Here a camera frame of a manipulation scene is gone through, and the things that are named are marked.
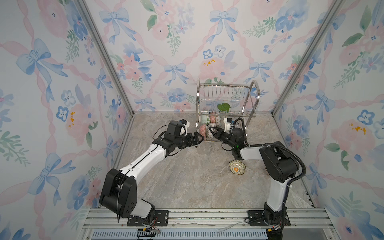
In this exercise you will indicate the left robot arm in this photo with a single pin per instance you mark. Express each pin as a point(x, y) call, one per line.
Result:
point(120, 190)

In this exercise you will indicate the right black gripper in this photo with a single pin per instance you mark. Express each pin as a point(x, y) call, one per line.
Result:
point(219, 134)

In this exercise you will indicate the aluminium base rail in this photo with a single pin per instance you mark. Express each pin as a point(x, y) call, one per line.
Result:
point(208, 224)

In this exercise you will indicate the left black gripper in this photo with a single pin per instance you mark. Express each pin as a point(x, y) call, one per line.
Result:
point(191, 142)

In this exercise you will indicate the maroon patterned white bowl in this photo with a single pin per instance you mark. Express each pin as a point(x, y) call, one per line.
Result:
point(209, 134)

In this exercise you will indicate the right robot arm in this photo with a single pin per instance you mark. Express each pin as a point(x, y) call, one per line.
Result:
point(282, 165)

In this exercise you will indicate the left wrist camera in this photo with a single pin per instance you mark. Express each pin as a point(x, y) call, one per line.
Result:
point(185, 126)

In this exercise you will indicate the stainless steel dish rack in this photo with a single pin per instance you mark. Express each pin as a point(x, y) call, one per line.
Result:
point(243, 99)

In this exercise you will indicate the pale green grid bowl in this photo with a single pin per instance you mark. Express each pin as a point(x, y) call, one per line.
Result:
point(203, 119)

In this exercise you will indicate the orange flower-shaped dish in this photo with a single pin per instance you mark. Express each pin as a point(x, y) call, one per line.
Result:
point(237, 167)

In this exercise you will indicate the green leaf-shaped dish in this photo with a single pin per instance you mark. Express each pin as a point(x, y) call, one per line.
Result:
point(224, 107)

